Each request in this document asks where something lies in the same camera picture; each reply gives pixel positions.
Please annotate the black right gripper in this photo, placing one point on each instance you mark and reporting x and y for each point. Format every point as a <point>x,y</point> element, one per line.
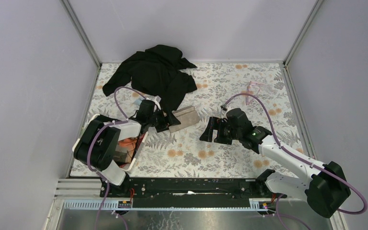
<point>216,123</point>

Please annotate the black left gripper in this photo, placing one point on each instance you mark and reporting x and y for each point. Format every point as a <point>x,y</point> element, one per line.
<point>170,120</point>

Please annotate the light blue cleaning cloth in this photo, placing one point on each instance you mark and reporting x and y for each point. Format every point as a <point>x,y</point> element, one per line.
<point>138,101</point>

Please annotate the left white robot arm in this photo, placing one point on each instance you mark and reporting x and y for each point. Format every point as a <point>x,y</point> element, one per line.
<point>114,174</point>

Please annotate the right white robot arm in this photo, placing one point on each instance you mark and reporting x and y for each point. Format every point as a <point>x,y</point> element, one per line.
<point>315,182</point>

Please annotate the black garment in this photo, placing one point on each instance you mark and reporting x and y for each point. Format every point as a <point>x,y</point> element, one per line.
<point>157,72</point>

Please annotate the white basket with clothes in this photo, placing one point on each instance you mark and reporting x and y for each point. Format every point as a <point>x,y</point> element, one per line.
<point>130,146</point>

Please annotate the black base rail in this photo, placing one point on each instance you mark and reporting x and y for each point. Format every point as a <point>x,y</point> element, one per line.
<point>146,192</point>

